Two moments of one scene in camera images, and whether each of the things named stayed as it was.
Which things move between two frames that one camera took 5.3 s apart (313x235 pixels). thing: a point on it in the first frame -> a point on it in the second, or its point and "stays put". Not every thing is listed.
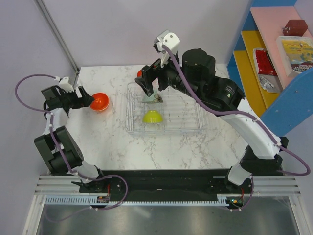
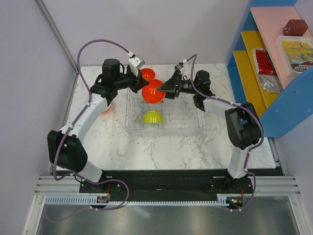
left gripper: (87, 98) -> (139, 82)
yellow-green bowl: (152, 116) stays put
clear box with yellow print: (296, 53) stays put
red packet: (263, 62) stays put
